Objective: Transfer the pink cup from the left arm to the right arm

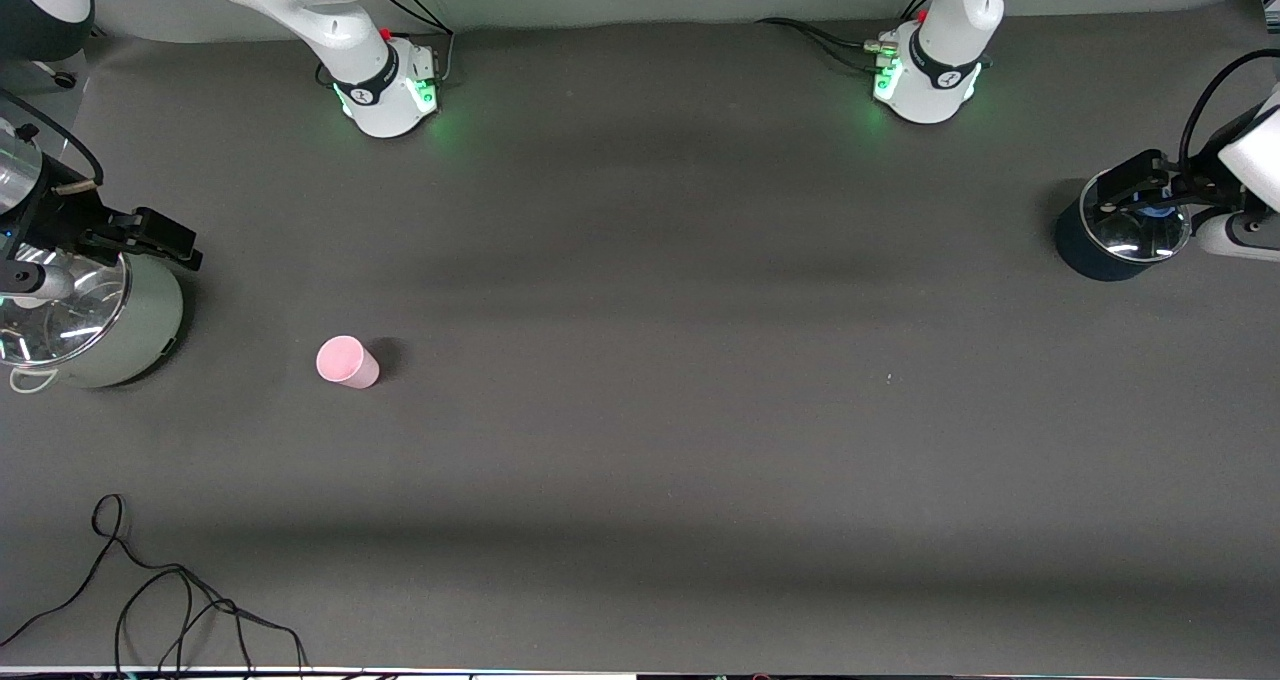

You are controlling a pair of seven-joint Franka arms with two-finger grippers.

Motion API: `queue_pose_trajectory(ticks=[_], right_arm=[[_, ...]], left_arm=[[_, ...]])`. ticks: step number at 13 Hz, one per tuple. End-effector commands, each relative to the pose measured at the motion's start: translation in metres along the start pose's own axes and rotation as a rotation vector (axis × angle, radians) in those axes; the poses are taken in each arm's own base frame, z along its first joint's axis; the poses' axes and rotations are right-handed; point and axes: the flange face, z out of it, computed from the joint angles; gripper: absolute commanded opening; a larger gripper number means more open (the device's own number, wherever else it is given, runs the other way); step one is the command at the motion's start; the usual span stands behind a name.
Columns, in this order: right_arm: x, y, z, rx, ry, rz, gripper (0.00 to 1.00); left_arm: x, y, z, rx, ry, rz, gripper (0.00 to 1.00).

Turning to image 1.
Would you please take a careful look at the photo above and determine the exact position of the pink plastic cup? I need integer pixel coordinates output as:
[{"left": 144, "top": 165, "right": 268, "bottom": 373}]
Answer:
[{"left": 316, "top": 335, "right": 381, "bottom": 391}]

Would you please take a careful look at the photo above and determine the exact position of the glass lid blue knob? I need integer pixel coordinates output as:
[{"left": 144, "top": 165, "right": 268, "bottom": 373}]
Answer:
[{"left": 1082, "top": 185, "right": 1193, "bottom": 263}]

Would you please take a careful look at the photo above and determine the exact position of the dark blue saucepan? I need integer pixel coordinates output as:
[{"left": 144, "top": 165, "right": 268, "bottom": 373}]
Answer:
[{"left": 1055, "top": 175, "right": 1201, "bottom": 283}]

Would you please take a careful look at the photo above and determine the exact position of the pale green electric pot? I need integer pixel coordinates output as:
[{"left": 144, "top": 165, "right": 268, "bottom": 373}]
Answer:
[{"left": 0, "top": 245, "right": 185, "bottom": 394}]

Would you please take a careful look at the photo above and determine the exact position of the glass lid white knob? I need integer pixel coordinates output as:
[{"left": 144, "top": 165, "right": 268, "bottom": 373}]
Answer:
[{"left": 0, "top": 245, "right": 132, "bottom": 369}]

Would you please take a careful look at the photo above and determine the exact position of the dark grey table mat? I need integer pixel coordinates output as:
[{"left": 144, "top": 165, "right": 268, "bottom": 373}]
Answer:
[{"left": 0, "top": 0, "right": 1280, "bottom": 673}]

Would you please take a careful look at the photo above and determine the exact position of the thin black cable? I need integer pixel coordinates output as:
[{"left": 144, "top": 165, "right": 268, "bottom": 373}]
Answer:
[{"left": 0, "top": 493, "right": 306, "bottom": 673}]

